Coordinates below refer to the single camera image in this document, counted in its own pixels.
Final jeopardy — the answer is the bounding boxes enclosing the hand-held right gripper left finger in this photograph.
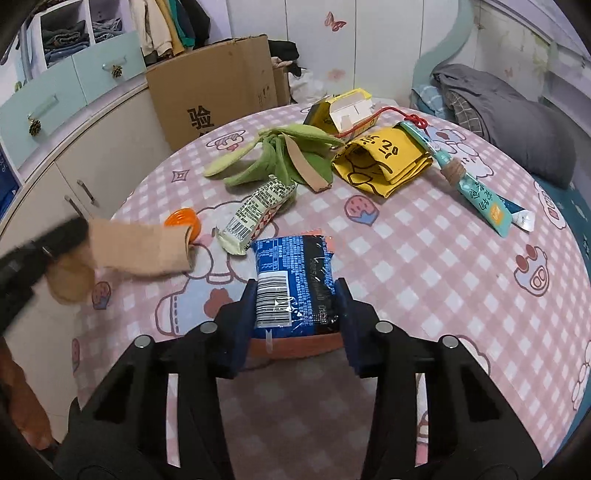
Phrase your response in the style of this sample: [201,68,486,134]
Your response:
[55,279,257,480]

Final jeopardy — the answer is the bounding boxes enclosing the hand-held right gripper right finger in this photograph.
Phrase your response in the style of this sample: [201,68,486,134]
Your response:
[336,277,543,480]

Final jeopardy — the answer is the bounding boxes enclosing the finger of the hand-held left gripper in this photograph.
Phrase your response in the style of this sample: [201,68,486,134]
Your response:
[32,217,89,260]

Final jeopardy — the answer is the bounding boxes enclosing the tan cardboard piece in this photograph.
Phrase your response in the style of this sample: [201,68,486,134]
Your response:
[46,217,195,304]

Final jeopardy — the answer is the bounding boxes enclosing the blue snack packet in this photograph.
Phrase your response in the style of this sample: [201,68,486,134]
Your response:
[252,234,342,336]

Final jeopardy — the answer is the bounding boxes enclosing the yellow white carton box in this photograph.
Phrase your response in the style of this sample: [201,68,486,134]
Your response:
[303,88,380,140]

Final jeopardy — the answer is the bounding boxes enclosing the pink checked tablecloth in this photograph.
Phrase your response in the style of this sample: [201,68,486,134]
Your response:
[71,99,591,468]

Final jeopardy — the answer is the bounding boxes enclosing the orange plastic lid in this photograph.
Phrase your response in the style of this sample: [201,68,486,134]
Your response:
[164,208,202,241]

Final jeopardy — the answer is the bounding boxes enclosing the white low cabinet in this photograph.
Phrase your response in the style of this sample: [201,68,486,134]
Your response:
[0,76,178,446]

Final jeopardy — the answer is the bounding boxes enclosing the white green snack wrapper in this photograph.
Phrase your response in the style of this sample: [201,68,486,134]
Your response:
[217,175,299,256]

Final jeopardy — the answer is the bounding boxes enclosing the large mint drawer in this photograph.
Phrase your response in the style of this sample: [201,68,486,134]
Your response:
[0,58,89,171]

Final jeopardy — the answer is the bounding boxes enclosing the yellow cartoon cloth bag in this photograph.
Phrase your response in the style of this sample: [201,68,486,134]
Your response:
[331,126,435,199]

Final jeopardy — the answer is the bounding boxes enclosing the green plush leaf toy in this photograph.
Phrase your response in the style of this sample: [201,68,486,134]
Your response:
[204,124,346,193]

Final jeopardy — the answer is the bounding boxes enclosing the small mint drawer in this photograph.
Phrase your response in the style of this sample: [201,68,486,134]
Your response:
[71,30,148,106]

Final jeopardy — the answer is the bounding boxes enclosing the teal long packet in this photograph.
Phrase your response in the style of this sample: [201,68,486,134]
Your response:
[400,120,536,239]

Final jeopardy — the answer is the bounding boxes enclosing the folded jeans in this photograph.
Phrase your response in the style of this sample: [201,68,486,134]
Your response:
[92,17,123,43]
[41,21,91,65]

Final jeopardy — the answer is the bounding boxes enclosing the large cardboard box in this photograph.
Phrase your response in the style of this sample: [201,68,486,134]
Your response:
[145,33,280,153]

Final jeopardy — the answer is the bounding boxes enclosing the lilac stair shelf unit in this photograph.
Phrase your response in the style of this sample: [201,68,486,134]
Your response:
[16,0,141,79]

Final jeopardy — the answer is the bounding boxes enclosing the cream hanging jacket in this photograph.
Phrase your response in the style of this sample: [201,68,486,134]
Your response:
[129,0,174,57]

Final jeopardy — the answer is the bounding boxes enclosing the yellow hanging garment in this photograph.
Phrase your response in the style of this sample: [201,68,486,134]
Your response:
[154,0,186,55]

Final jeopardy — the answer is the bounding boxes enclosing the green hanging garment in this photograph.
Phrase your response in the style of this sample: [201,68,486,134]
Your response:
[168,0,195,48]

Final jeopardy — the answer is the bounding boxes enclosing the teal plaid pillow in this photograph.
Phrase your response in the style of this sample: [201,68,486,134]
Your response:
[411,83,468,121]

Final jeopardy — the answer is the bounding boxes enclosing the white plastic bag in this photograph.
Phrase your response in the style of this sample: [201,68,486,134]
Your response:
[288,69,331,105]

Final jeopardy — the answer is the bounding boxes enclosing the small cardboard box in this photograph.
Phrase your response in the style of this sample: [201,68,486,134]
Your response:
[272,65,293,108]

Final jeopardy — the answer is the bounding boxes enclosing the black hanging coat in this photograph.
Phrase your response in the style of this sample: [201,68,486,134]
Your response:
[185,0,212,48]

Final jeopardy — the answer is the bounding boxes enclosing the teal bed sheet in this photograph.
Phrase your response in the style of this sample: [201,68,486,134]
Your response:
[531,175,591,234]

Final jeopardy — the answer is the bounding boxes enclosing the grey duvet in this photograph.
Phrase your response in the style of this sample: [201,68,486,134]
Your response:
[431,64,579,188]

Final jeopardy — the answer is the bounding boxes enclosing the black garment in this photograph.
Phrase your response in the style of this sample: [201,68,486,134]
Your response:
[268,39,302,78]

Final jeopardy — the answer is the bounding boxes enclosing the white wardrobe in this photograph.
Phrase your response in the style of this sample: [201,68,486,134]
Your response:
[203,0,463,110]

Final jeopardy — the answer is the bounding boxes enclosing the red knotted cord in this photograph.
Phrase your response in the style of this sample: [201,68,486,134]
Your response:
[339,106,428,140]

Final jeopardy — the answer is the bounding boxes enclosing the mint bunk bed frame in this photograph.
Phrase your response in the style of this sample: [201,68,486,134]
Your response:
[410,0,591,109]

